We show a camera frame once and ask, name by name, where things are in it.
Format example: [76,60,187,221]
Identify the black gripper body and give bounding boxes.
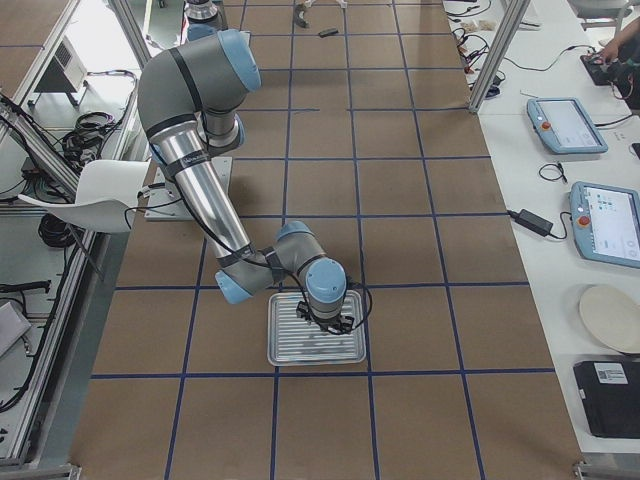
[313,315,355,335]

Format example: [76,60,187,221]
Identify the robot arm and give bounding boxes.
[184,0,219,24]
[137,29,359,335]

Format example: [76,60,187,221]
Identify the metal tray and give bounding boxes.
[267,292,366,367]

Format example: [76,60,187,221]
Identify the black power adapter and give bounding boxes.
[507,209,553,237]

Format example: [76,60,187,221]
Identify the beige plate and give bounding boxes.
[579,285,639,355]

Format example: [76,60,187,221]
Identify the white chair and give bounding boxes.
[18,159,149,233]

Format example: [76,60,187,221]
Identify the black box with label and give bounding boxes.
[573,361,639,439]

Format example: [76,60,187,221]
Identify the near teach pendant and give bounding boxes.
[569,182,639,268]

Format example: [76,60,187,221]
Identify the teach pendant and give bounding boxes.
[526,97,608,155]
[569,182,639,268]

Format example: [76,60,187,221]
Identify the black brake pad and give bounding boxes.
[318,28,338,38]

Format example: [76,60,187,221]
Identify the far teach pendant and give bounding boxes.
[526,97,608,155]

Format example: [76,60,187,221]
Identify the olive brake shoe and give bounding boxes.
[293,3,310,29]

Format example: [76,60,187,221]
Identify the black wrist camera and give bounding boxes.
[296,301,312,322]

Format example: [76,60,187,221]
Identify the aluminium frame post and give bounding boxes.
[468,0,530,114]

